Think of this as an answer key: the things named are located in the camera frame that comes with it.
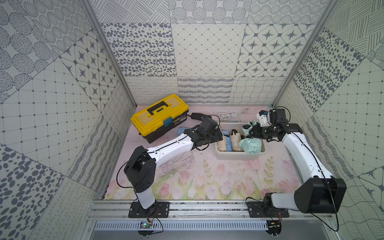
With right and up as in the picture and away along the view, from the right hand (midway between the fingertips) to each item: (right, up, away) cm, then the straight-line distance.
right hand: (253, 134), depth 82 cm
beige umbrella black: (-8, -3, +9) cm, 12 cm away
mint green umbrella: (-3, -5, -6) cm, 8 cm away
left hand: (-19, +1, 0) cm, 19 cm away
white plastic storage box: (-16, -12, +2) cm, 20 cm away
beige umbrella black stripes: (-17, -7, +2) cm, 19 cm away
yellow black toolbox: (-55, +8, +8) cm, 57 cm away
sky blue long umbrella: (-12, -7, +6) cm, 15 cm away
